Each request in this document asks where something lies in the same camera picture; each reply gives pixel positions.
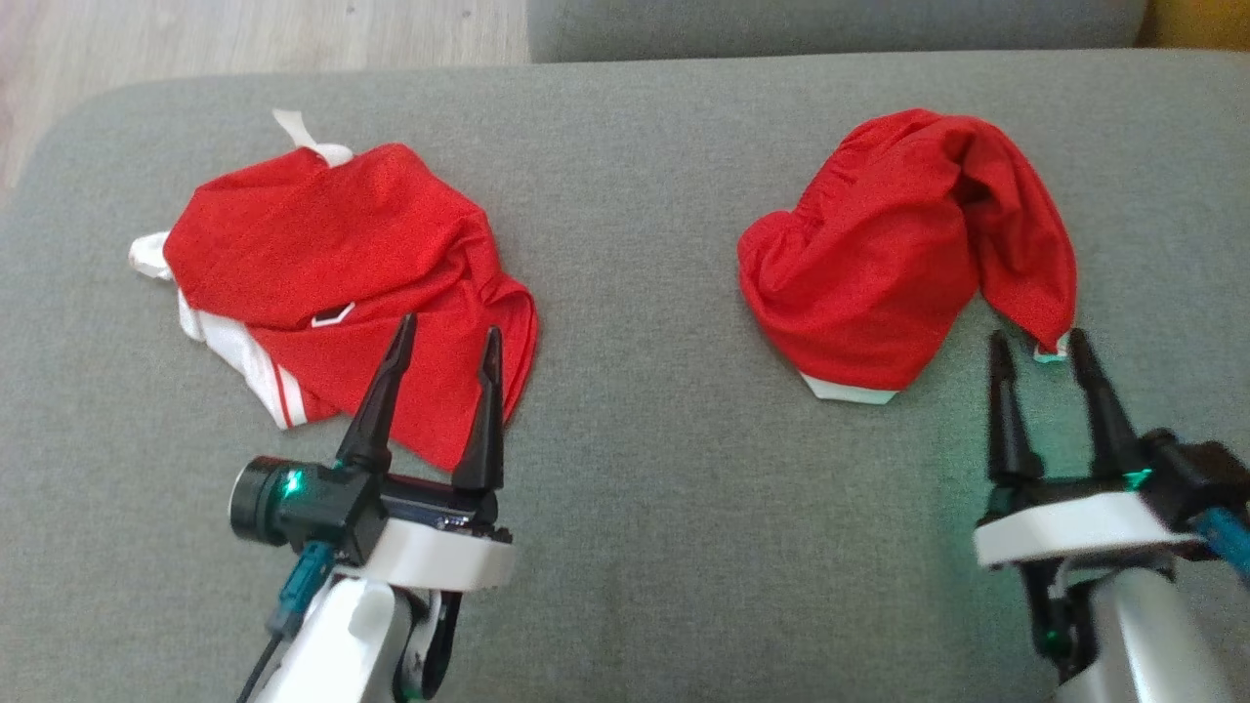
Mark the red basketball jersey white trim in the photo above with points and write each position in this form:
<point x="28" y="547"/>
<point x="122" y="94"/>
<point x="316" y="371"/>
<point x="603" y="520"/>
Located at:
<point x="332" y="244"/>

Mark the red shorts white stripe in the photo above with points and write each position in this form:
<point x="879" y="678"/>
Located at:
<point x="879" y="264"/>

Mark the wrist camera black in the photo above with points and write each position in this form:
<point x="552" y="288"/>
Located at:
<point x="1196" y="474"/>
<point x="312" y="508"/>

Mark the grey fabric ottoman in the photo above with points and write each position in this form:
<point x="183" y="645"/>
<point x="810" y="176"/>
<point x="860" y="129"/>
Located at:
<point x="645" y="488"/>

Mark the right robot arm silver white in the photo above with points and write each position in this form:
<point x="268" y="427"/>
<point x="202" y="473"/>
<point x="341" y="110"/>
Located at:
<point x="1143" y="635"/>

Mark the large grey sofa seat cushion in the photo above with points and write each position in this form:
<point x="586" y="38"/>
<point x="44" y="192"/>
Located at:
<point x="830" y="24"/>

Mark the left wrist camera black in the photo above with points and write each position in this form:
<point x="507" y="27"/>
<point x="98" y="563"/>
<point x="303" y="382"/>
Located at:
<point x="312" y="508"/>

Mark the left robot arm silver white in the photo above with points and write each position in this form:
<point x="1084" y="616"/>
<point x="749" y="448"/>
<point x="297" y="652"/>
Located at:
<point x="337" y="644"/>

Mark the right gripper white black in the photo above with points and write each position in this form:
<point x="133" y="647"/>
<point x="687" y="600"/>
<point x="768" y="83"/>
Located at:
<point x="1074" y="527"/>

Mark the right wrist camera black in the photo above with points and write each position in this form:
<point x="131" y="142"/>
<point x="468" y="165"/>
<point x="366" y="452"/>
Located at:
<point x="1196" y="474"/>

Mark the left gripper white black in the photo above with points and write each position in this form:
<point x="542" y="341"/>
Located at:
<point x="439" y="561"/>

